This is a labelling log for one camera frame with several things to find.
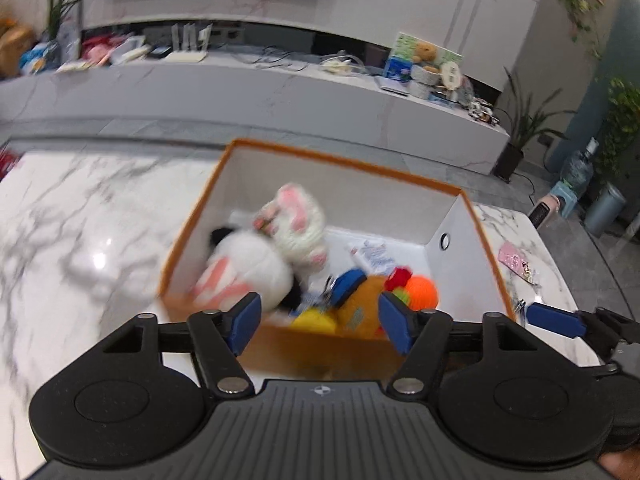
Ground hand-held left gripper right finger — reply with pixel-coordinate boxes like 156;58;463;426
378;292;538;398

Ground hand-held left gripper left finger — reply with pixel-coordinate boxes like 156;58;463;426
102;292;263;398

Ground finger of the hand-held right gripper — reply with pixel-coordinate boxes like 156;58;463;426
526;302;587;339

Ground brown bear plush blue clothes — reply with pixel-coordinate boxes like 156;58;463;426
320;269;393;338

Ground orange crochet carrot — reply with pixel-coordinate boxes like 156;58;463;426
384;267;440;311

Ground pink striped white plush toy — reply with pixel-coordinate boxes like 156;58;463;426
192;227;301;313

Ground yellow tape measure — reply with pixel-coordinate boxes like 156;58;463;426
290;307;339;336

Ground white crochet rabbit with flowers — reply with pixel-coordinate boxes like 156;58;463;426
252;183;328;273

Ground orange cardboard box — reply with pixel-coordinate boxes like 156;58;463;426
159;138;516;378

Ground pink printed card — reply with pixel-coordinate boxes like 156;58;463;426
497;241;539;282

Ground white printed packet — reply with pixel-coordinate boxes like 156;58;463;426
349;242;397;274

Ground pink floor appliance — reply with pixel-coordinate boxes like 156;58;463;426
527;182;583;229

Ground grey trash can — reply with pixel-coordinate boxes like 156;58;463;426
584;182;627;238

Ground blue water bottle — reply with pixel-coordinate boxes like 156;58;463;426
560;137;601;202

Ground potted long-leaf plant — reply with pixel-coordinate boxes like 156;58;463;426
492;67;576;183

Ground leafy green plant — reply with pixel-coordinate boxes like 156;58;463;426
597;77;640;181

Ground cluster of small ornaments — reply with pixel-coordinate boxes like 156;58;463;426
467;97;501;123

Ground white marble cabinet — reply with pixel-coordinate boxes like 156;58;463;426
0;52;511;176

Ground white patterned basket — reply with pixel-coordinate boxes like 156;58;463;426
409;65;442;99

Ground round white sign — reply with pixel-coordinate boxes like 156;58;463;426
440;61;464;91

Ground white router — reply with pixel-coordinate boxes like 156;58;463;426
165;22;213;63

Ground small teddy bear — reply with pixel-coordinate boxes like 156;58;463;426
412;42;441;68

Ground red green feather decoration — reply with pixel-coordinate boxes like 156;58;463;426
0;147;21;177

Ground white flat device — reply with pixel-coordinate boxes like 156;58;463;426
110;40;153;64

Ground hanging vine plant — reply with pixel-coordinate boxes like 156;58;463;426
555;0;606;58

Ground blue snack packets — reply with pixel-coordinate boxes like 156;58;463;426
20;42;61;73

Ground green plant in glass vase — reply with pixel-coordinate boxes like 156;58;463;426
45;0;101;56

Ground golden vase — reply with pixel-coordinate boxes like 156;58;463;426
0;17;36;78

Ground black cables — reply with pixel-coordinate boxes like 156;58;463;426
250;45;321;72

